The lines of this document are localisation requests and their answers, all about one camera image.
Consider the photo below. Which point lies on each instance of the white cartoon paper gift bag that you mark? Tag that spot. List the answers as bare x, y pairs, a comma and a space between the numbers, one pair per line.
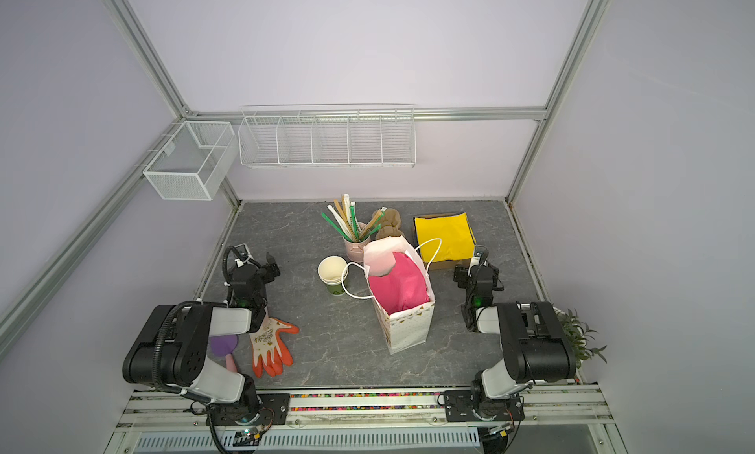
406, 329

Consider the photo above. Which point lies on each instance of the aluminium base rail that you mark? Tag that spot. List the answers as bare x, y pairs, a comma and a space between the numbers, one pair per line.
374, 419

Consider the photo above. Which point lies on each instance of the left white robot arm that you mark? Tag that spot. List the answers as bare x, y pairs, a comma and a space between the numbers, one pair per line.
169, 354

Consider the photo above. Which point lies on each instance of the long white wire shelf basket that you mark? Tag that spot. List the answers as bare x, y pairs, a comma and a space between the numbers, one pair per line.
330, 135

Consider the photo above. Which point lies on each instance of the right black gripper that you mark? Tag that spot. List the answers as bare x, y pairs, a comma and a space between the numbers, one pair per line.
462, 275

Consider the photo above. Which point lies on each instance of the single pink paper napkin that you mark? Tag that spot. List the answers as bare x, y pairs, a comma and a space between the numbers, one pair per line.
403, 288

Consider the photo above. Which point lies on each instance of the brown pulp cup carrier stack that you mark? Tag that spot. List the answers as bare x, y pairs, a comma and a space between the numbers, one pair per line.
390, 225

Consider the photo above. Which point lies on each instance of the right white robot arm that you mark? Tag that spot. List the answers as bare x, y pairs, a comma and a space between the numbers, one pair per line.
534, 345

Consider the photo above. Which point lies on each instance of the orange white work glove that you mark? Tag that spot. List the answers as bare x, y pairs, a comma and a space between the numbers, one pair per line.
270, 354

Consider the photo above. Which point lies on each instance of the potted green plant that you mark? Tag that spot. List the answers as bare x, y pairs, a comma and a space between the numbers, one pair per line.
580, 337

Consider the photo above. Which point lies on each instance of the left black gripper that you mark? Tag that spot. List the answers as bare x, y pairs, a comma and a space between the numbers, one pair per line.
270, 270

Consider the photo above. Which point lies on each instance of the pink cup of stirrers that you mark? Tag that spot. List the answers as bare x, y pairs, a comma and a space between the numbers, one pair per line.
342, 217

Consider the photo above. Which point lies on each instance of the purple pink silicone spatula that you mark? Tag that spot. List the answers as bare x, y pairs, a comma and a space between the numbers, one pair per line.
224, 346

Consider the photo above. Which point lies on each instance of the green paper coffee cup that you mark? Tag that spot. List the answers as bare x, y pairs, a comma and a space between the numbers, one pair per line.
332, 272

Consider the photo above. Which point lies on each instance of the small white mesh basket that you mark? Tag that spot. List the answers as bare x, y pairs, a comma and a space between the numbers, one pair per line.
194, 161

